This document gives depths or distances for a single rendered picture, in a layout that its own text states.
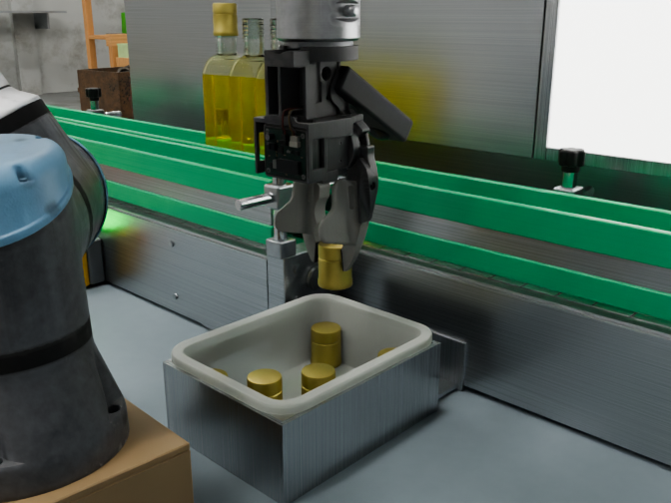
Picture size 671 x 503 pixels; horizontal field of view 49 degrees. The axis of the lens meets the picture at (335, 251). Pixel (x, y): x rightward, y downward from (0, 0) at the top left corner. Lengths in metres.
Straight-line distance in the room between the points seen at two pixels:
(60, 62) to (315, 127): 11.81
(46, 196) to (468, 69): 0.60
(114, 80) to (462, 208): 7.42
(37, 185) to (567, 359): 0.50
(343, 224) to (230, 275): 0.27
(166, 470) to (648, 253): 0.45
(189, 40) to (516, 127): 0.71
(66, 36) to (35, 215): 11.94
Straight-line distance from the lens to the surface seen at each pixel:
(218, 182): 0.93
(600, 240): 0.73
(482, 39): 0.96
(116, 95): 8.12
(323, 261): 0.73
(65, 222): 0.55
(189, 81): 1.44
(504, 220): 0.77
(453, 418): 0.79
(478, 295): 0.79
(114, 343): 0.98
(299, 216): 0.73
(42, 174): 0.53
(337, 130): 0.66
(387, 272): 0.86
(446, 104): 0.99
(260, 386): 0.71
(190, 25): 1.43
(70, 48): 12.47
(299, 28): 0.65
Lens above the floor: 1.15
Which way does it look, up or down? 18 degrees down
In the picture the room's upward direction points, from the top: straight up
